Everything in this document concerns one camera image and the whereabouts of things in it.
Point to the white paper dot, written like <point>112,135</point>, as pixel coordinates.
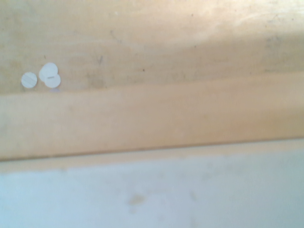
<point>54,82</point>
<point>47,70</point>
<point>29,80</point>

